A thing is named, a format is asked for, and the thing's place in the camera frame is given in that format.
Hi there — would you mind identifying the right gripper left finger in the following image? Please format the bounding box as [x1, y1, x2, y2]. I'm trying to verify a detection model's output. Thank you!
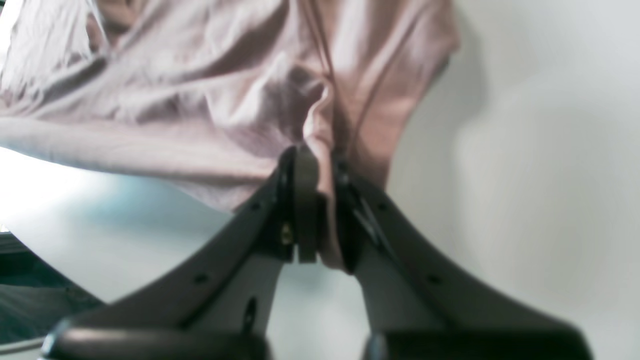
[42, 146, 321, 360]

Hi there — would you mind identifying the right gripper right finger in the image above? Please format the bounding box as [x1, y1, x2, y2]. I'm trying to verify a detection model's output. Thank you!
[334, 160, 593, 360]

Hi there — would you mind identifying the mauve brown T-shirt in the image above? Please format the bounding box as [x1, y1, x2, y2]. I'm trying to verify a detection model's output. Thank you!
[1, 0, 459, 270]

